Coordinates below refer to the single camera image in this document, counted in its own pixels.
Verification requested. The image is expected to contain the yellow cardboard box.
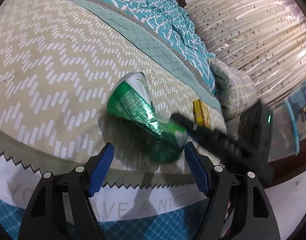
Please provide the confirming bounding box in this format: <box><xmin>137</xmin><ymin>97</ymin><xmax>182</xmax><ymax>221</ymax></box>
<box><xmin>193</xmin><ymin>99</ymin><xmax>213</xmax><ymax>130</ymax></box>

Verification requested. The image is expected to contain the wooden bed frame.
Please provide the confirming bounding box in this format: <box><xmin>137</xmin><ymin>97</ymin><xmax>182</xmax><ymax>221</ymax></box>
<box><xmin>264</xmin><ymin>152</ymin><xmax>306</xmax><ymax>189</ymax></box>

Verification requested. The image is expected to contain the green foil snack bag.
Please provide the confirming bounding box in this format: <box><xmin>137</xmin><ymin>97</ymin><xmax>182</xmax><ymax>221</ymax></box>
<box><xmin>107</xmin><ymin>72</ymin><xmax>188</xmax><ymax>164</ymax></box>

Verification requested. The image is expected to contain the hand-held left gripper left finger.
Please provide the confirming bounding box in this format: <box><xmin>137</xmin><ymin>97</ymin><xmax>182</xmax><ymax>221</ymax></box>
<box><xmin>18</xmin><ymin>142</ymin><xmax>115</xmax><ymax>240</ymax></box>

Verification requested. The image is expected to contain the newspaper print pillow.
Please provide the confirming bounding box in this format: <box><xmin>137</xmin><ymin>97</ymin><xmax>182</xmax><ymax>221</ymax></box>
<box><xmin>208</xmin><ymin>58</ymin><xmax>257</xmax><ymax>120</ymax></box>

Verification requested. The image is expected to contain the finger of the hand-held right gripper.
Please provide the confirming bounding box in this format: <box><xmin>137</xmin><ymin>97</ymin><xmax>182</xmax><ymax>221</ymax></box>
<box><xmin>170</xmin><ymin>113</ymin><xmax>219</xmax><ymax>140</ymax></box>
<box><xmin>187</xmin><ymin>129</ymin><xmax>208</xmax><ymax>144</ymax></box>

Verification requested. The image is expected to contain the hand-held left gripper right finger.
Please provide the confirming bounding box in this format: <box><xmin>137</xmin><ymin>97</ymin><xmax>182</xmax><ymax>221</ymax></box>
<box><xmin>184</xmin><ymin>141</ymin><xmax>279</xmax><ymax>240</ymax></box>

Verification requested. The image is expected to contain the teal patterned blanket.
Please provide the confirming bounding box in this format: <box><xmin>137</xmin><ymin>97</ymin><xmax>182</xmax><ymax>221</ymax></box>
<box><xmin>82</xmin><ymin>0</ymin><xmax>216</xmax><ymax>95</ymax></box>

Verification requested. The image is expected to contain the beige patterned curtain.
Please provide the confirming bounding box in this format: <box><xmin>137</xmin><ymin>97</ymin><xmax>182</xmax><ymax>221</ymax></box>
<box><xmin>185</xmin><ymin>0</ymin><xmax>306</xmax><ymax>105</ymax></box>

